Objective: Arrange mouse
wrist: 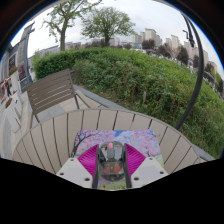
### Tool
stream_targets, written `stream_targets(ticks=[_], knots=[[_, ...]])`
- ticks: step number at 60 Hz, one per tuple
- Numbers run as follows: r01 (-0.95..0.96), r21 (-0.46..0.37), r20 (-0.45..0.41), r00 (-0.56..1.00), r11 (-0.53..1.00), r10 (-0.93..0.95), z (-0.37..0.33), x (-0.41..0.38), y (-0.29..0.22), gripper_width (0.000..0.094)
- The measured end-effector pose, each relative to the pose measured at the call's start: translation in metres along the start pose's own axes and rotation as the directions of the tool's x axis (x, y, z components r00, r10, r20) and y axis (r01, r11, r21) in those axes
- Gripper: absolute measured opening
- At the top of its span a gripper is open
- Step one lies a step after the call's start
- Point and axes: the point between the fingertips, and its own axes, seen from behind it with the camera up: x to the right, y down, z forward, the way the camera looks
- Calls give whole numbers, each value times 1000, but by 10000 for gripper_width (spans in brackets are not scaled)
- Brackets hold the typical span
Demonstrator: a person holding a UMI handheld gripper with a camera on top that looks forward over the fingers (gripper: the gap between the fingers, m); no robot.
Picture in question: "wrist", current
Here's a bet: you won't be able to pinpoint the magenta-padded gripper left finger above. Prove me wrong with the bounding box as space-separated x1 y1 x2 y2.
55 143 101 190

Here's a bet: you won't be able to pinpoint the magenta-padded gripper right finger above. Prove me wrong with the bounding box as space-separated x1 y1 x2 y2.
122 143 169 190

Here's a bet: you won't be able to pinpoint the transparent grey computer mouse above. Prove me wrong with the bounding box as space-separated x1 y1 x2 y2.
96 140 128 183

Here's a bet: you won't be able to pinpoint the floral landscape print mouse pad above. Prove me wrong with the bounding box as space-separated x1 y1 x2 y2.
69 129 165 191

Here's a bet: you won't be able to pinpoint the brown slatted outdoor chair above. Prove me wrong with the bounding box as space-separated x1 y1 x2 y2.
25 69 101 129

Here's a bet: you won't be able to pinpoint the white planter box with flowers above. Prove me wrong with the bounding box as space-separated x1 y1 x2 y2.
4 96 23 133

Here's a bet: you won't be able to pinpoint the dark curved umbrella pole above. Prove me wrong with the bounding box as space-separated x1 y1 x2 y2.
174 13 205 131

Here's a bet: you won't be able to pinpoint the tall grey sign pillar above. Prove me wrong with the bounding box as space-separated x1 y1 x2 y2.
18 21 36 93

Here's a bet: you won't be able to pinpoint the grey storefront building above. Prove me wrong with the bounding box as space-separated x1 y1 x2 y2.
0 43 21 101

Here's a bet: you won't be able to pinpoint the distant apartment buildings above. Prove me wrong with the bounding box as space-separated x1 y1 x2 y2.
131 28 221 74

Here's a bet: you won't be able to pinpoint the tall thin-crowned tree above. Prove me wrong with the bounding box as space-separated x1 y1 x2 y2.
41 0 103 52

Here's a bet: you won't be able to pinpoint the round dense-crowned tree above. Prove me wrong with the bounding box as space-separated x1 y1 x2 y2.
80 6 136 47

